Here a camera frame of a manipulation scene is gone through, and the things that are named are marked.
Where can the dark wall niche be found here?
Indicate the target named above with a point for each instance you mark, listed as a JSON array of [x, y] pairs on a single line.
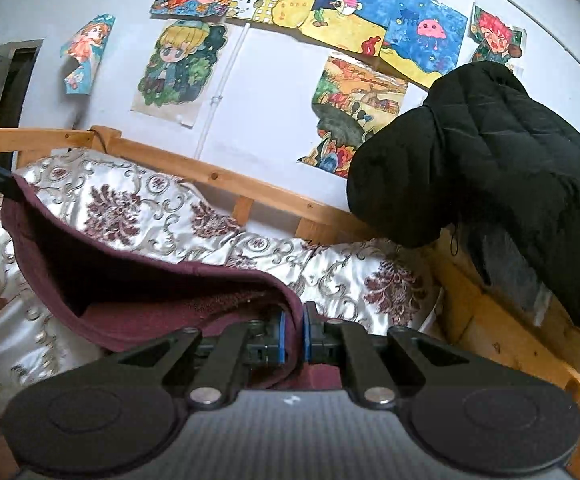
[[17, 60]]

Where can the blond boy anime drawing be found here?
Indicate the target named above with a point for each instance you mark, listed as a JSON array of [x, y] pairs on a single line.
[[179, 71]]

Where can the black puffer jacket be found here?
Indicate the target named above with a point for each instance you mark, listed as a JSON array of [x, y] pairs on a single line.
[[478, 152]]

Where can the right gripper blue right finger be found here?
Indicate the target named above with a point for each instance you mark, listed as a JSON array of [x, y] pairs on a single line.
[[321, 336]]

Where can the red-haired character drawing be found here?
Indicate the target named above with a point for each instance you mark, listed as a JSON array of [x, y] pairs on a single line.
[[496, 41]]

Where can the autumn landscape painting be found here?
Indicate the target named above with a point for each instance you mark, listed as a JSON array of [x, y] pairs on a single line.
[[352, 102]]

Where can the floral satin bed cover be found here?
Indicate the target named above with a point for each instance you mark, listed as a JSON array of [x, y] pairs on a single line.
[[127, 207]]

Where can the maroon knit sweater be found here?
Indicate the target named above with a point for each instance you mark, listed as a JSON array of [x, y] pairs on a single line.
[[119, 300]]

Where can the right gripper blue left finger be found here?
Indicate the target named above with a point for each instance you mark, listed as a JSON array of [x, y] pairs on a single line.
[[266, 343]]

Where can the wooden bed frame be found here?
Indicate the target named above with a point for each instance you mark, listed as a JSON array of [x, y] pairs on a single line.
[[181, 406]]

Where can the blue sea jellyfish painting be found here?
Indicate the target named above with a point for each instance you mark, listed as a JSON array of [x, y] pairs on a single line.
[[421, 39]]

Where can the small orange-haired girl cutout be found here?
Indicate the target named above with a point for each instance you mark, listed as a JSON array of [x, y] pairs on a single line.
[[86, 48]]

